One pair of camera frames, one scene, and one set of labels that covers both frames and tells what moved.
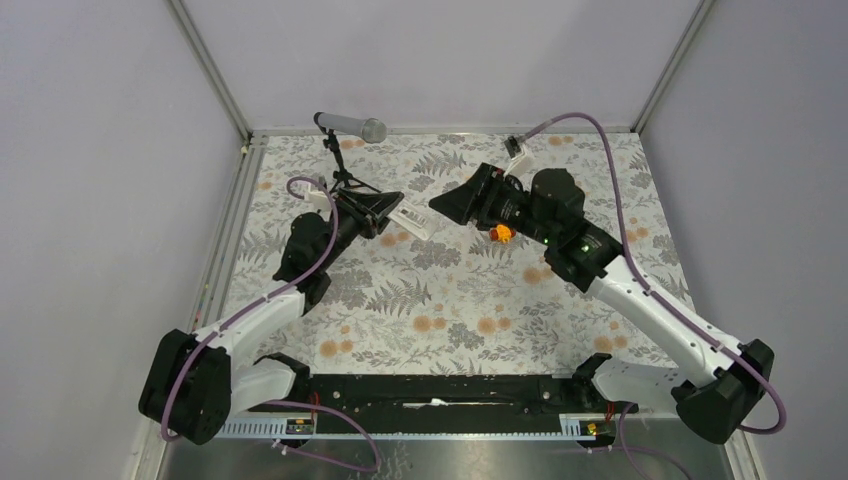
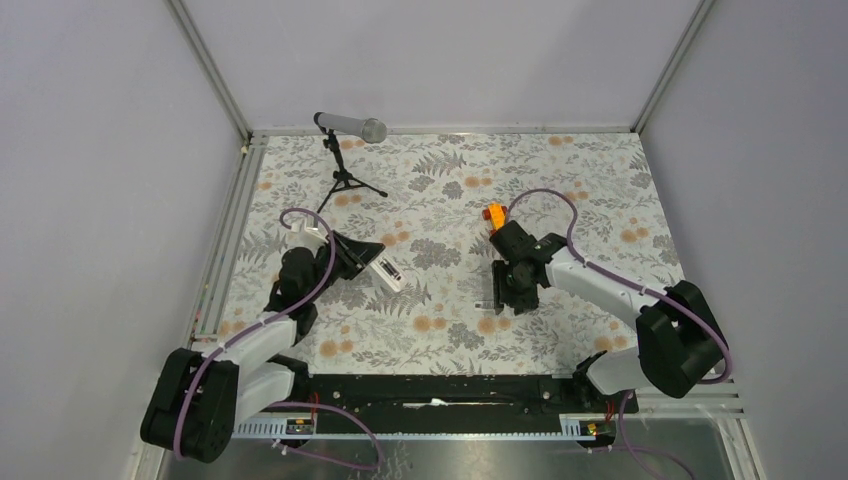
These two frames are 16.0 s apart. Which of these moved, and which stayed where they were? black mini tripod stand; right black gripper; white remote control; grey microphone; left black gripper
Moved: white remote control; left black gripper; right black gripper
Stayed: black mini tripod stand; grey microphone
